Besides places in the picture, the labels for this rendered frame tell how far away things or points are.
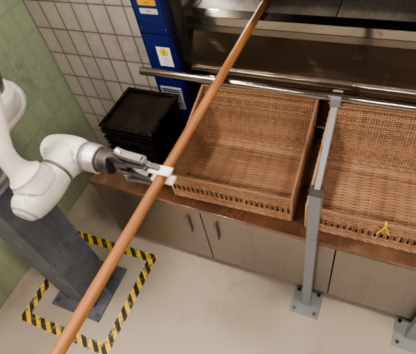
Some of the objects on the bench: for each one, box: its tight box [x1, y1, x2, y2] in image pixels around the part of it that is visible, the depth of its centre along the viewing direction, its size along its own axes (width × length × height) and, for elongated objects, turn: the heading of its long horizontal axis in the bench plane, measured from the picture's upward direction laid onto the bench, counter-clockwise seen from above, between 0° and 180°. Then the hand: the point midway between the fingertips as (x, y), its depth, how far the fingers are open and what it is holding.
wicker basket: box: [304, 103, 416, 261], centre depth 155 cm, size 49×56×28 cm
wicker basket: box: [171, 84, 320, 221], centre depth 176 cm, size 49×56×28 cm
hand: (161, 174), depth 110 cm, fingers closed on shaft, 3 cm apart
